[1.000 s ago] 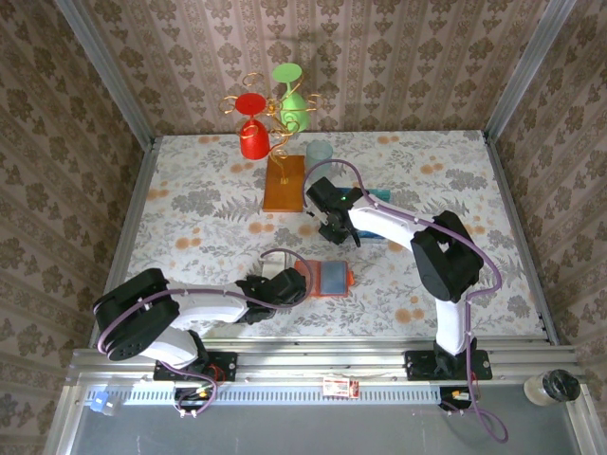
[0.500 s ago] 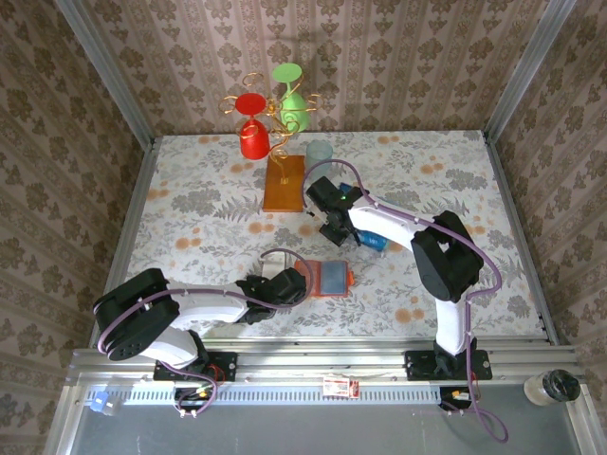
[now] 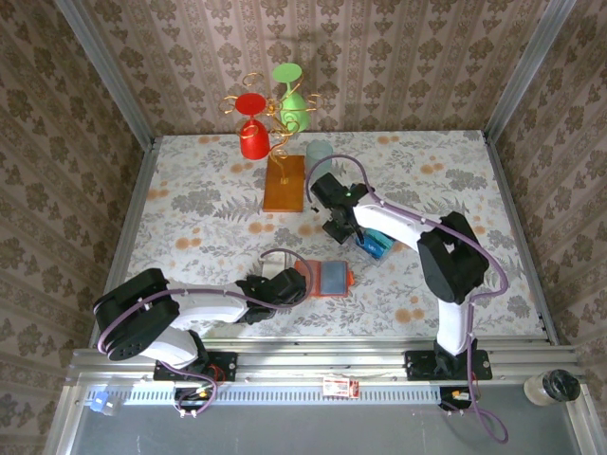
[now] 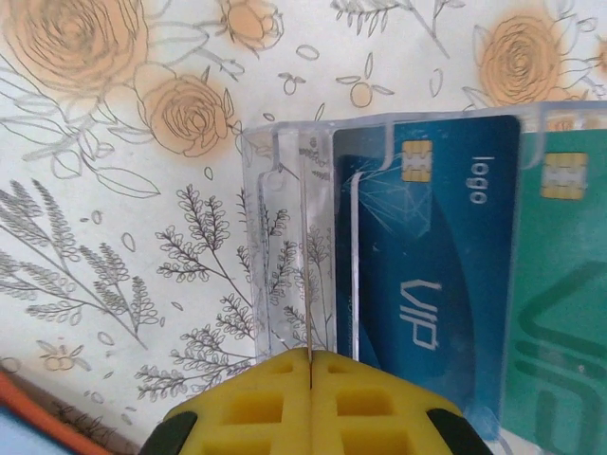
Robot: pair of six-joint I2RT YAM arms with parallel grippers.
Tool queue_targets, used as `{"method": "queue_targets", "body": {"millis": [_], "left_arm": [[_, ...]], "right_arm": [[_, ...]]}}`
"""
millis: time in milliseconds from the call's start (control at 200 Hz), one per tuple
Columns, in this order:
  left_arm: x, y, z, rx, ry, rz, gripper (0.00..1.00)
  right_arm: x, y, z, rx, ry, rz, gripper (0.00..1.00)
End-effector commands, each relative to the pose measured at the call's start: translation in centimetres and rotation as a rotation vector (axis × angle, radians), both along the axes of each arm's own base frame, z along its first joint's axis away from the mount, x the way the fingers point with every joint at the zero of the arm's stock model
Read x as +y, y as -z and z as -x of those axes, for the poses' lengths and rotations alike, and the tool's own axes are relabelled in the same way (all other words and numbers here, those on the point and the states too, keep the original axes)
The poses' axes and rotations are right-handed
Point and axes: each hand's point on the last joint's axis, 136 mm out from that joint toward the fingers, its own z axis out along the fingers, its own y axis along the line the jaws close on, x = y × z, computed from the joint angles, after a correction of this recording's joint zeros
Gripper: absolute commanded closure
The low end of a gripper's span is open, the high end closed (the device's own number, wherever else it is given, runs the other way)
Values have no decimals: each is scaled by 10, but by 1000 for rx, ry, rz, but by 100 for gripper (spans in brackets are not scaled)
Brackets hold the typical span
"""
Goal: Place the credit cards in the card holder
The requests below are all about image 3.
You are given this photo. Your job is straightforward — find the orange card holder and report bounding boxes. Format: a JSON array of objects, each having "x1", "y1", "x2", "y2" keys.
[{"x1": 292, "y1": 258, "x2": 357, "y2": 300}]

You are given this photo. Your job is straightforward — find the translucent pale blue cup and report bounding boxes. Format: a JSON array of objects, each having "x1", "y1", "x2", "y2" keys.
[{"x1": 304, "y1": 140, "x2": 335, "y2": 179}]

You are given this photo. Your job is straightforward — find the green plastic wine glass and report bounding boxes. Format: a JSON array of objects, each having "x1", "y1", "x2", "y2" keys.
[{"x1": 271, "y1": 63, "x2": 312, "y2": 134}]

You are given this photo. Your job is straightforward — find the red plastic wine glass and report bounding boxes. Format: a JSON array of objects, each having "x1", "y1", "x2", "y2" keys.
[{"x1": 235, "y1": 93, "x2": 271, "y2": 160}]

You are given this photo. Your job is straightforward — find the floral patterned tablecloth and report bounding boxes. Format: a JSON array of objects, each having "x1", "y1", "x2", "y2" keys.
[{"x1": 111, "y1": 131, "x2": 546, "y2": 338}]

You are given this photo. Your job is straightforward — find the small red white box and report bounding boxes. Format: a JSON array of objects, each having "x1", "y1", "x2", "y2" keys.
[{"x1": 322, "y1": 376, "x2": 360, "y2": 399}]

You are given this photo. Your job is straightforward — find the grey metal panel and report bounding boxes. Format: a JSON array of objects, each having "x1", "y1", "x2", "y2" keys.
[{"x1": 70, "y1": 403, "x2": 582, "y2": 455}]

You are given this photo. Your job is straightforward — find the clear jar black lid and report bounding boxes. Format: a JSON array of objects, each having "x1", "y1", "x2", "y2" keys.
[{"x1": 524, "y1": 369, "x2": 582, "y2": 408}]

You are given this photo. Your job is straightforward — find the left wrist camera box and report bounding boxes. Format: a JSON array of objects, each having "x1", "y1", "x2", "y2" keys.
[{"x1": 262, "y1": 252, "x2": 289, "y2": 277}]

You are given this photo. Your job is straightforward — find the gold wire rack wooden base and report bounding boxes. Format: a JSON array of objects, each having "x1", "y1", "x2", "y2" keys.
[{"x1": 218, "y1": 72, "x2": 323, "y2": 213}]

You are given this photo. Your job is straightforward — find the aluminium frame rail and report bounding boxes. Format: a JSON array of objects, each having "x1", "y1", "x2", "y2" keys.
[{"x1": 65, "y1": 344, "x2": 583, "y2": 386}]

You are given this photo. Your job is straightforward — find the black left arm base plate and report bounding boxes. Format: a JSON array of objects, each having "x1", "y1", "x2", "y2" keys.
[{"x1": 153, "y1": 351, "x2": 238, "y2": 383}]

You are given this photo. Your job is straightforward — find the white slotted cable duct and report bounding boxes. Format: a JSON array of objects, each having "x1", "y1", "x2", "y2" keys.
[{"x1": 83, "y1": 384, "x2": 442, "y2": 407}]

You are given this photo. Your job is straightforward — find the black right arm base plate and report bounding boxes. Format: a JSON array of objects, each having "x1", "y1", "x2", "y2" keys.
[{"x1": 404, "y1": 349, "x2": 493, "y2": 382}]

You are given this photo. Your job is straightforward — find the aluminium table side rail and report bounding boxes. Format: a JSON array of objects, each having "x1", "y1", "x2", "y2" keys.
[
  {"x1": 482, "y1": 132, "x2": 561, "y2": 346},
  {"x1": 104, "y1": 136, "x2": 160, "y2": 281}
]

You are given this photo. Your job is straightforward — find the aluminium frame post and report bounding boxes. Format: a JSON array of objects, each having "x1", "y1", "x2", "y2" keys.
[
  {"x1": 51, "y1": 0, "x2": 157, "y2": 148},
  {"x1": 482, "y1": 0, "x2": 579, "y2": 141}
]

